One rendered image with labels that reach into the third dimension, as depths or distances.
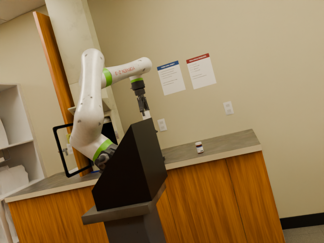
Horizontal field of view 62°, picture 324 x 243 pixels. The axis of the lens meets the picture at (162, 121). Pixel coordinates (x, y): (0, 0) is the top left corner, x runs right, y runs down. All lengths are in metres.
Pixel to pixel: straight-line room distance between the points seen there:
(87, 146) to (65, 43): 1.33
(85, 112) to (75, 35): 1.31
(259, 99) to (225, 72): 0.37
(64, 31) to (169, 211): 1.66
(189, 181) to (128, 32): 1.52
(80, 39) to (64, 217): 1.43
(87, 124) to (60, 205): 1.25
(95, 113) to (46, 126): 1.98
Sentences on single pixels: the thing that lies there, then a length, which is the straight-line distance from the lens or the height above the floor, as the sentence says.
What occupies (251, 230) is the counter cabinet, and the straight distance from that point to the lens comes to 1.97.
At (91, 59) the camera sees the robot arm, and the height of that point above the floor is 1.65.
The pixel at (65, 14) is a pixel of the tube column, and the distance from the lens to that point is 2.50.
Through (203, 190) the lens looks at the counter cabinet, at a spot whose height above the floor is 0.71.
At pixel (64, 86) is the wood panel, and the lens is 2.45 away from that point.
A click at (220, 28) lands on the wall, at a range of 2.50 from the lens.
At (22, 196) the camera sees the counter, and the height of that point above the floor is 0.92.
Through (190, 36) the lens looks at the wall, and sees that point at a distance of 2.52.
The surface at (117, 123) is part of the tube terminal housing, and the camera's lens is 2.26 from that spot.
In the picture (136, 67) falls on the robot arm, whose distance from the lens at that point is 1.77.
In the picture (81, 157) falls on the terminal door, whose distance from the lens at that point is 2.29.
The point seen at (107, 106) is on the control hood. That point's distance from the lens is 2.19.
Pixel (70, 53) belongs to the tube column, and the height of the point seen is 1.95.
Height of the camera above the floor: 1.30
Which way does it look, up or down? 2 degrees down
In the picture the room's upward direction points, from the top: 15 degrees counter-clockwise
